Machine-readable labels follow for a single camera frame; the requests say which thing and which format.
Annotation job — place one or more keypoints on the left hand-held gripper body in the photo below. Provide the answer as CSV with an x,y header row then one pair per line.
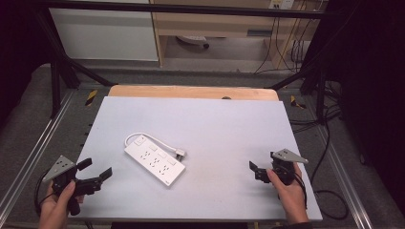
x,y
59,168

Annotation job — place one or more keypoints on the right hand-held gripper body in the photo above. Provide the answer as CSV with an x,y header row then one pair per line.
x,y
285,165

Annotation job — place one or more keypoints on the white power strip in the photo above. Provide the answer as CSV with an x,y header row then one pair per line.
x,y
154,160

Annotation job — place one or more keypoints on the person's right hand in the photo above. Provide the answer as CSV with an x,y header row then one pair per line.
x,y
291,200

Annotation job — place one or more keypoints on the person's left hand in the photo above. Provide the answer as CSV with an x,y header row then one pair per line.
x,y
55,211

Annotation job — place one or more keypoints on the yellow black tape strip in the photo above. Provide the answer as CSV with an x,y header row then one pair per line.
x,y
91,97
296,102

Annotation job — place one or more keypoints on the white plug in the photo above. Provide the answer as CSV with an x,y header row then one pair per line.
x,y
180,153

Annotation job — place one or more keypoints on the light wooden board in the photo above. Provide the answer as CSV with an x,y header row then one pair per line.
x,y
191,92

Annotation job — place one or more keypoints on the white cabinet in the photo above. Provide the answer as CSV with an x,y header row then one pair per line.
x,y
105,35

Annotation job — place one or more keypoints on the white device under desk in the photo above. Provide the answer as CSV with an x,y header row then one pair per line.
x,y
194,40

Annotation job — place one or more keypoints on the light wooden desk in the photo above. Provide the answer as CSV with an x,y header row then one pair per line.
x,y
216,24

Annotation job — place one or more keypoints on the aluminium rail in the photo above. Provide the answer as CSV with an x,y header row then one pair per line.
x,y
35,149
345,178

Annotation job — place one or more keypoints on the white wall socket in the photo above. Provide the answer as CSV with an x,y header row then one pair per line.
x,y
281,4

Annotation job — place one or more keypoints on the black metal frame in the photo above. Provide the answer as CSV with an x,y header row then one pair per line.
x,y
178,10

